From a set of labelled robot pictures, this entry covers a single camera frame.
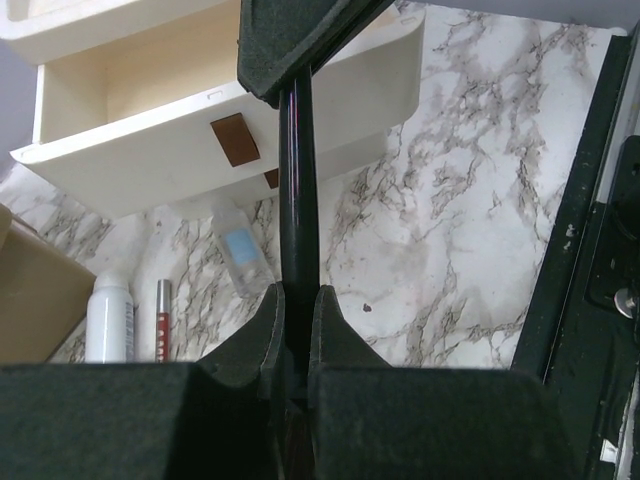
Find black fluffy powder brush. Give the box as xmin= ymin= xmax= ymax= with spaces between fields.
xmin=279 ymin=68 xmax=320 ymax=479

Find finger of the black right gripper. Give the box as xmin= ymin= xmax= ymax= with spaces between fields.
xmin=234 ymin=0 xmax=401 ymax=109

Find white cosmetic tube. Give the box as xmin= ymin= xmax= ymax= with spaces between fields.
xmin=85 ymin=271 xmax=135 ymax=364

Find white drawer organizer box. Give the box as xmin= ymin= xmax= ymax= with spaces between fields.
xmin=1 ymin=0 xmax=240 ymax=65

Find tan plastic tool case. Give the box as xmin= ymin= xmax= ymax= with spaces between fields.
xmin=0 ymin=206 xmax=95 ymax=365

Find white pull-out drawer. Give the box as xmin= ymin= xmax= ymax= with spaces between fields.
xmin=169 ymin=131 xmax=387 ymax=220
xmin=13 ymin=7 xmax=425 ymax=219

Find clear blue small container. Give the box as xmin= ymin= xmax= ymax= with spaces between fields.
xmin=212 ymin=196 xmax=275 ymax=298

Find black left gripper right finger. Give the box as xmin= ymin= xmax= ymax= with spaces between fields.
xmin=309 ymin=286 xmax=579 ymax=479

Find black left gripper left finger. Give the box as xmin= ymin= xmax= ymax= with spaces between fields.
xmin=1 ymin=284 xmax=284 ymax=479

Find red lip pencil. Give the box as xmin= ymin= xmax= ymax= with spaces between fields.
xmin=155 ymin=279 xmax=172 ymax=363

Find black front mounting rail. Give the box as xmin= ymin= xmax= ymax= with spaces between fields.
xmin=511 ymin=31 xmax=639 ymax=479

